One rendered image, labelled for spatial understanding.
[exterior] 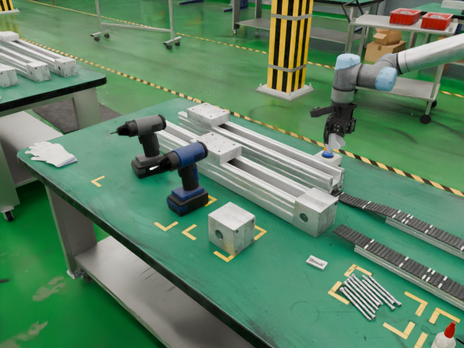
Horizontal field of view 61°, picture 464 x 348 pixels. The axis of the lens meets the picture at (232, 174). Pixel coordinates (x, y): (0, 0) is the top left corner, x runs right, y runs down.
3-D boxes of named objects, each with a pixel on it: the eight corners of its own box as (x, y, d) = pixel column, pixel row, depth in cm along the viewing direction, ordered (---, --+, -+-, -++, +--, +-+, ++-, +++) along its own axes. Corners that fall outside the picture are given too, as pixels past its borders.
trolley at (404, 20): (436, 107, 424) (465, 6, 372) (429, 125, 383) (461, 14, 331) (341, 90, 467) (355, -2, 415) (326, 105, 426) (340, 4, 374)
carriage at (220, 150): (241, 161, 146) (242, 144, 142) (219, 172, 139) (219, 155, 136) (212, 147, 155) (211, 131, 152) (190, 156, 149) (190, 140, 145)
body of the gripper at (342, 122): (343, 139, 138) (349, 107, 131) (322, 132, 143) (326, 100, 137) (354, 132, 142) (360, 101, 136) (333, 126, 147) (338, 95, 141)
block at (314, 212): (338, 220, 125) (342, 195, 120) (315, 237, 118) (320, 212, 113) (314, 208, 131) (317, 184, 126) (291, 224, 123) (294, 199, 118)
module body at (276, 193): (310, 211, 129) (313, 189, 125) (291, 224, 123) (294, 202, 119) (163, 135, 177) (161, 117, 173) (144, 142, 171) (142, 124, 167)
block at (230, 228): (259, 237, 117) (261, 212, 113) (233, 257, 110) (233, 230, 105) (235, 223, 123) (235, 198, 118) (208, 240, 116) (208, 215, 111)
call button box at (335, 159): (340, 169, 153) (342, 155, 150) (326, 178, 147) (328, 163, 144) (322, 161, 158) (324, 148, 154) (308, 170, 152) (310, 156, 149)
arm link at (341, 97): (327, 88, 134) (340, 83, 139) (326, 101, 137) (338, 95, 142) (347, 93, 130) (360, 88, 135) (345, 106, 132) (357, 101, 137)
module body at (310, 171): (341, 189, 141) (345, 168, 136) (326, 200, 135) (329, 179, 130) (195, 123, 189) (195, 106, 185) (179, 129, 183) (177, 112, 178)
